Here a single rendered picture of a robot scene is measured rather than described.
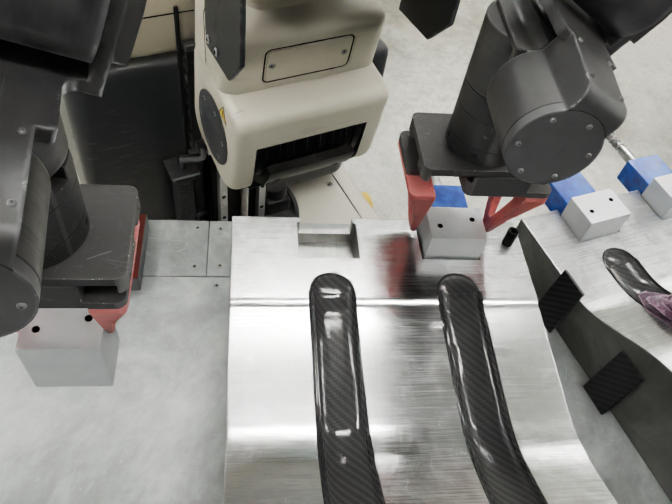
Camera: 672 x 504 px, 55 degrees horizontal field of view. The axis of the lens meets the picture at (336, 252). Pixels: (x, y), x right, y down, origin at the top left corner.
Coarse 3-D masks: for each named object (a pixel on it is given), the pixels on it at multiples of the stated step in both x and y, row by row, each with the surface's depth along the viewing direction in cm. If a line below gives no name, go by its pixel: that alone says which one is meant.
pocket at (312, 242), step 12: (300, 228) 58; (312, 228) 58; (324, 228) 58; (336, 228) 59; (300, 240) 58; (312, 240) 59; (324, 240) 59; (336, 240) 59; (348, 240) 59; (300, 252) 58; (312, 252) 58; (324, 252) 58; (336, 252) 58; (348, 252) 59
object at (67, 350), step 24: (48, 312) 40; (72, 312) 40; (24, 336) 39; (48, 336) 39; (72, 336) 39; (96, 336) 40; (24, 360) 40; (48, 360) 40; (72, 360) 40; (96, 360) 40; (48, 384) 42; (72, 384) 43; (96, 384) 43
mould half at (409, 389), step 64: (256, 256) 54; (384, 256) 55; (512, 256) 57; (256, 320) 50; (384, 320) 52; (512, 320) 53; (256, 384) 47; (384, 384) 48; (448, 384) 49; (512, 384) 50; (256, 448) 44; (384, 448) 45; (448, 448) 46; (576, 448) 47
